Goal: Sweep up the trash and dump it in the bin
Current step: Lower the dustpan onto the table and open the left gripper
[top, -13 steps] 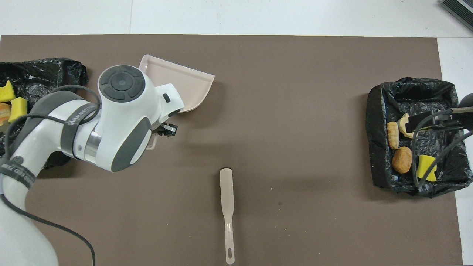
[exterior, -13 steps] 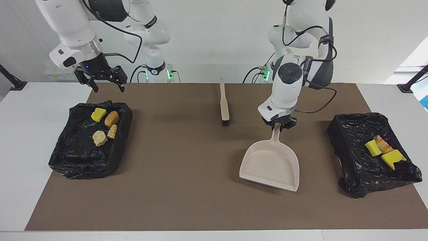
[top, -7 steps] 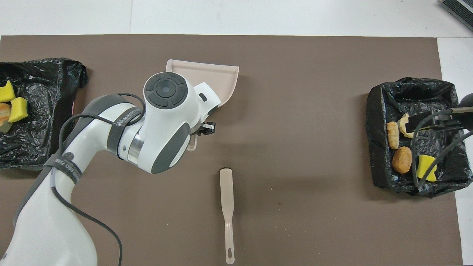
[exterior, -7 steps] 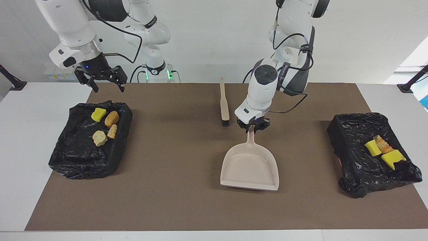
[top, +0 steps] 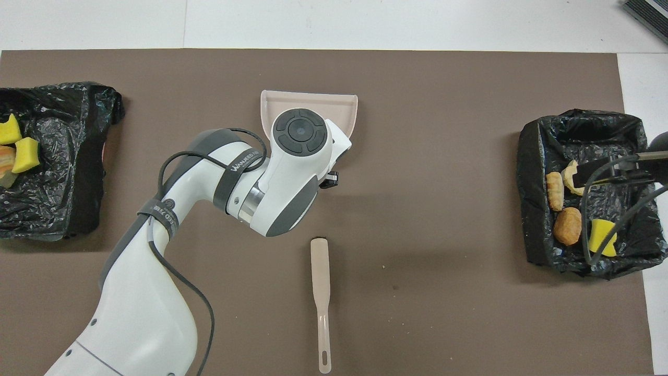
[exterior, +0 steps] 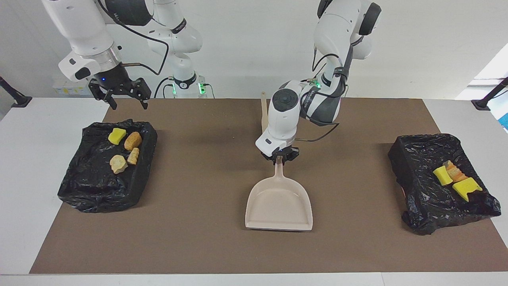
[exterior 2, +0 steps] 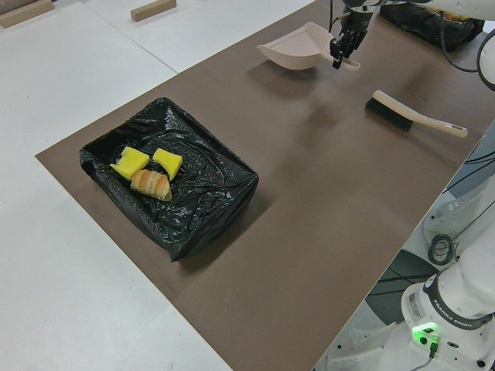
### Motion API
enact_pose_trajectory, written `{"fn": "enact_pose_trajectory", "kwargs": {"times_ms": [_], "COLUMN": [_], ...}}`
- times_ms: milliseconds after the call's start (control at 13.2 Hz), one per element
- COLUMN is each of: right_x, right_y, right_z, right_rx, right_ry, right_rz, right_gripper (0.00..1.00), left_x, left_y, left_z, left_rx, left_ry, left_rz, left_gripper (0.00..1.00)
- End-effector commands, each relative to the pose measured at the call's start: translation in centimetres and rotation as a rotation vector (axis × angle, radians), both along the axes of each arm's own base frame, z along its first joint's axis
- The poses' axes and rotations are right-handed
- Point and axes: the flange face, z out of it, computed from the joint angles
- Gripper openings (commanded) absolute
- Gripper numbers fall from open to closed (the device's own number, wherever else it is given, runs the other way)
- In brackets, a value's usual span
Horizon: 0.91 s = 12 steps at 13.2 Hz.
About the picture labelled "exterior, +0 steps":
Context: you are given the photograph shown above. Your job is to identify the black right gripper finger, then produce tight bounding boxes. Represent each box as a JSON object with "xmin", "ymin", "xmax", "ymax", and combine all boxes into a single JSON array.
[
  {"xmin": 88, "ymin": 79, "xmax": 118, "ymax": 110},
  {"xmin": 125, "ymin": 77, "xmax": 152, "ymax": 110}
]

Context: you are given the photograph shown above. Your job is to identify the beige hand brush black bristles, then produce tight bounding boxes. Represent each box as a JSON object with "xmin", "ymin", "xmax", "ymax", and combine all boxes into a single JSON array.
[{"xmin": 260, "ymin": 92, "xmax": 269, "ymax": 133}]

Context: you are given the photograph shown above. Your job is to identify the beige plastic dustpan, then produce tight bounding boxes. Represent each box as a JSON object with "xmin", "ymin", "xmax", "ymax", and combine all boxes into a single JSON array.
[{"xmin": 245, "ymin": 156, "xmax": 314, "ymax": 232}]

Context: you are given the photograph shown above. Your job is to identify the yellow sponge chunk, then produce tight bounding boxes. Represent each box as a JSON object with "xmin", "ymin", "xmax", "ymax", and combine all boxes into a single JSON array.
[{"xmin": 108, "ymin": 128, "xmax": 127, "ymax": 145}]

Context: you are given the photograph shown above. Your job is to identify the brown bread roll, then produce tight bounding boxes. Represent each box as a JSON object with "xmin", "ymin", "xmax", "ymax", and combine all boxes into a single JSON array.
[{"xmin": 124, "ymin": 131, "xmax": 142, "ymax": 151}]

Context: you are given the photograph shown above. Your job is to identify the pale bread chunk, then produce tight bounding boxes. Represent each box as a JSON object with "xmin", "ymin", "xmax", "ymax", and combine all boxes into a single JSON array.
[{"xmin": 110, "ymin": 155, "xmax": 129, "ymax": 174}]

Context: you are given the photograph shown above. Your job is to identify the small yellow sponge piece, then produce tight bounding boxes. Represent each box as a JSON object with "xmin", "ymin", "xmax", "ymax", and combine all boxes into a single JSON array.
[{"xmin": 433, "ymin": 166, "xmax": 453, "ymax": 186}]

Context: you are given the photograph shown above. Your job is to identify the orange striped bread piece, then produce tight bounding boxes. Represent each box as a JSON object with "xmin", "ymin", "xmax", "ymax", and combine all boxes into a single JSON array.
[{"xmin": 443, "ymin": 160, "xmax": 469, "ymax": 183}]

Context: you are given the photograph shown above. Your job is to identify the notched yellow sponge block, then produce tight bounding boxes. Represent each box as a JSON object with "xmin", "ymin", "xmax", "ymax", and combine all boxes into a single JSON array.
[{"xmin": 452, "ymin": 177, "xmax": 483, "ymax": 202}]

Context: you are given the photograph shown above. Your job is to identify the black bag lined bin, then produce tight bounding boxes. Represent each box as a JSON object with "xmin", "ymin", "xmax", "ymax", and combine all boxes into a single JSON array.
[
  {"xmin": 58, "ymin": 118, "xmax": 158, "ymax": 214},
  {"xmin": 388, "ymin": 133, "xmax": 502, "ymax": 236}
]

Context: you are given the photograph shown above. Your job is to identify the white box stack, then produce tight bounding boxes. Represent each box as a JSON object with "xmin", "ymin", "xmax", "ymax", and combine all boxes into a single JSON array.
[{"xmin": 52, "ymin": 75, "xmax": 95, "ymax": 96}]

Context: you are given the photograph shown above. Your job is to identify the brown table mat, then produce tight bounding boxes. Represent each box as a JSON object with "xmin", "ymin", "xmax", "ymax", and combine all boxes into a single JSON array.
[{"xmin": 30, "ymin": 98, "xmax": 508, "ymax": 274}]

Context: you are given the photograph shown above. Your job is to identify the black base cable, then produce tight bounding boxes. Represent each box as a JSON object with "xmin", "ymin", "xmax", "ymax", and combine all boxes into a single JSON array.
[{"xmin": 154, "ymin": 77, "xmax": 215, "ymax": 99}]

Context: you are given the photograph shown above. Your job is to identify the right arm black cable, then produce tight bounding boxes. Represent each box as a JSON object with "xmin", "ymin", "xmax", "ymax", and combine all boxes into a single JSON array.
[{"xmin": 97, "ymin": 0, "xmax": 169, "ymax": 76}]

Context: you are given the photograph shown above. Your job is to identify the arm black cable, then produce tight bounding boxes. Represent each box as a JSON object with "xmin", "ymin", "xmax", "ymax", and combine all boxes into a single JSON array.
[
  {"xmin": 296, "ymin": 36, "xmax": 366, "ymax": 143},
  {"xmin": 97, "ymin": 0, "xmax": 169, "ymax": 76}
]

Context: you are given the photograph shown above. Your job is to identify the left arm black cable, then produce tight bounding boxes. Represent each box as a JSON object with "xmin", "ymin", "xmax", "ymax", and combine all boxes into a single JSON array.
[{"xmin": 296, "ymin": 36, "xmax": 366, "ymax": 143}]

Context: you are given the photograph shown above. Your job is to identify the black camera stand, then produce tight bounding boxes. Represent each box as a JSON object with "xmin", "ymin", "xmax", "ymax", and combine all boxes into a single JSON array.
[
  {"xmin": 0, "ymin": 75, "xmax": 32, "ymax": 108},
  {"xmin": 471, "ymin": 77, "xmax": 508, "ymax": 111}
]

